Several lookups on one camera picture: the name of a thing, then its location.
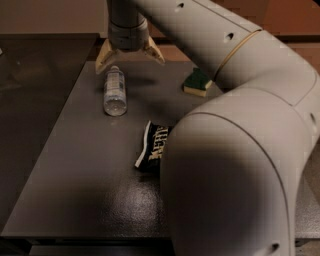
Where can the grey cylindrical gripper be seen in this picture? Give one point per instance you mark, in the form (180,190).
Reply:
(128,37)

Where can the clear plastic water bottle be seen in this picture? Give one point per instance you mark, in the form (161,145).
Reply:
(115,101)

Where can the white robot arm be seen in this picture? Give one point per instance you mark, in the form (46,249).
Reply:
(231,168)

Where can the green and yellow sponge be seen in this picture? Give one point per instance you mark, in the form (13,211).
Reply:
(197,83)

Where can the blue potato chips bag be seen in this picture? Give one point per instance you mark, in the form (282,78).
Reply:
(154,140)

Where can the dark side table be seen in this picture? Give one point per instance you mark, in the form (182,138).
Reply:
(37,74)

